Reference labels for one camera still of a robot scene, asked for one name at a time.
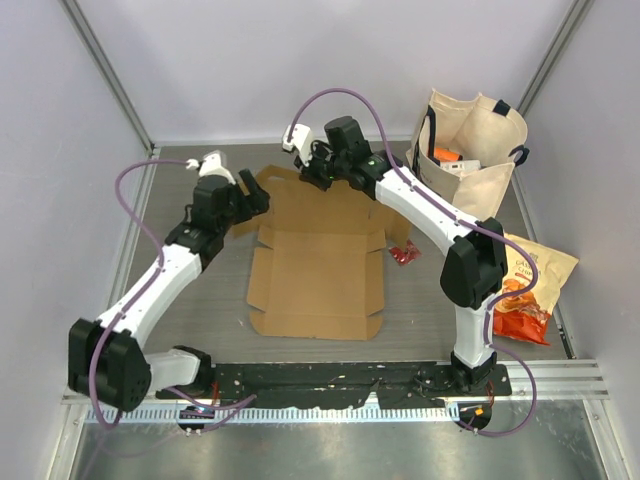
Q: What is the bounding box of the beige canvas tote bag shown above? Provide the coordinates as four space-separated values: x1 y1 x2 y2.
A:
406 90 529 221

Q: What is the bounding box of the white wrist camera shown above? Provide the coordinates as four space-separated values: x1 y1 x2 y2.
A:
186 150 236 184
282 124 315 166

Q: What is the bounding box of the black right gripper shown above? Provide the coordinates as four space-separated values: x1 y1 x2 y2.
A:
293 141 348 193

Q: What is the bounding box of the aluminium frame rail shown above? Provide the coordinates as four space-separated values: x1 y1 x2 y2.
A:
62 360 612 406

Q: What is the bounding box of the brown cardboard box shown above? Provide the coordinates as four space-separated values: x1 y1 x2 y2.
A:
232 165 411 341

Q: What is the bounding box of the white box in bag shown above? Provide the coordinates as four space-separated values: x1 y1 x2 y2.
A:
440 160 482 176

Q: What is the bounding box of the white slotted cable duct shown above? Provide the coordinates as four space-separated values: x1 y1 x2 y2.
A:
84 403 461 425

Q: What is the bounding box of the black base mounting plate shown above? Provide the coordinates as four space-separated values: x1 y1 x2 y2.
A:
179 361 512 410

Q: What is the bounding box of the orange item in bag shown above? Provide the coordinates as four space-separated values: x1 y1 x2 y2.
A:
433 147 463 163

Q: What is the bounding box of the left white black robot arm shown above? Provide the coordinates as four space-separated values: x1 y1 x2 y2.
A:
67 169 270 412

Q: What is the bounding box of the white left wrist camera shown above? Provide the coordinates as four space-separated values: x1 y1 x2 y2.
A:
186 150 236 184

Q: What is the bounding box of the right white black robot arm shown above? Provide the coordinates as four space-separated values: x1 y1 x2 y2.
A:
282 116 506 395

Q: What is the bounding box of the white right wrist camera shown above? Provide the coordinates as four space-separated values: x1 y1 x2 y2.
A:
282 124 315 166

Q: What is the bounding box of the orange chips bag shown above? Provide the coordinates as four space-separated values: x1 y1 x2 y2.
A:
493 233 579 346

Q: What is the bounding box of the small red candy wrapper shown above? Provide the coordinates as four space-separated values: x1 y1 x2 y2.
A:
389 240 421 266

